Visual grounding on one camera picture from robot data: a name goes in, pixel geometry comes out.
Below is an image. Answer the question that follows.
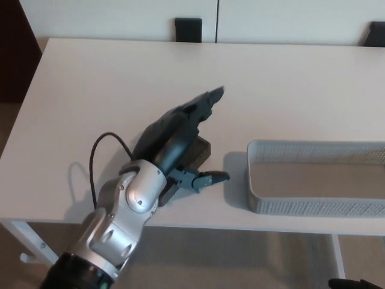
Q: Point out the white cabinet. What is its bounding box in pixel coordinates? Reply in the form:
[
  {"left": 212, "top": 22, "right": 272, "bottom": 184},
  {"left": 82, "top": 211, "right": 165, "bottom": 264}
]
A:
[{"left": 17, "top": 0, "right": 385, "bottom": 48}]

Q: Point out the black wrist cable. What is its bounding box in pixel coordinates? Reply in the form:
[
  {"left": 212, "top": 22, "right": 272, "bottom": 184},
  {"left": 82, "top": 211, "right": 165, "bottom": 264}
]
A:
[{"left": 89, "top": 132, "right": 135, "bottom": 209}]

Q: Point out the grey perforated container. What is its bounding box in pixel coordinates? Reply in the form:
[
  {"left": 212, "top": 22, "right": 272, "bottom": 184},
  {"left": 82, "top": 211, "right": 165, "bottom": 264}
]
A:
[{"left": 246, "top": 138, "right": 385, "bottom": 219}]

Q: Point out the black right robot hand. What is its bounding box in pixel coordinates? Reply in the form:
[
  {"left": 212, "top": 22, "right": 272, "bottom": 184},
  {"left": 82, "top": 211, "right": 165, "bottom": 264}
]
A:
[{"left": 327, "top": 278, "right": 385, "bottom": 289}]

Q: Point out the black cabinet handle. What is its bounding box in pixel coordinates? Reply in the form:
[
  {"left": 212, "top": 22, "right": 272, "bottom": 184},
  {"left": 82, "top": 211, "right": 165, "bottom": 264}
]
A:
[
  {"left": 174, "top": 17, "right": 203, "bottom": 44},
  {"left": 364, "top": 21, "right": 385, "bottom": 48}
]

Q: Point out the white desk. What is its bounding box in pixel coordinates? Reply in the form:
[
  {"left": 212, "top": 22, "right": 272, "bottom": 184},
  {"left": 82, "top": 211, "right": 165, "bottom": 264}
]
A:
[{"left": 0, "top": 37, "right": 385, "bottom": 280}]

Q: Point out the dark grey block eraser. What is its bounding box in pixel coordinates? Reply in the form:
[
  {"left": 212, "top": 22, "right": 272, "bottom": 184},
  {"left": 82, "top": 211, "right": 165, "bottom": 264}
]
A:
[{"left": 158, "top": 135, "right": 212, "bottom": 209}]

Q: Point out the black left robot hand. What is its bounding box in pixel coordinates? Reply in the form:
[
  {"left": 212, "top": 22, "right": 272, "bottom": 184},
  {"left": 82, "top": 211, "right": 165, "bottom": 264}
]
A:
[{"left": 132, "top": 85, "right": 232, "bottom": 195}]

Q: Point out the white desk hook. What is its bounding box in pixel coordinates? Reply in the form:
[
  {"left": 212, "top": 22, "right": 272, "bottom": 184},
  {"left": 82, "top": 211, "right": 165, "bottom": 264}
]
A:
[{"left": 19, "top": 252, "right": 37, "bottom": 266}]

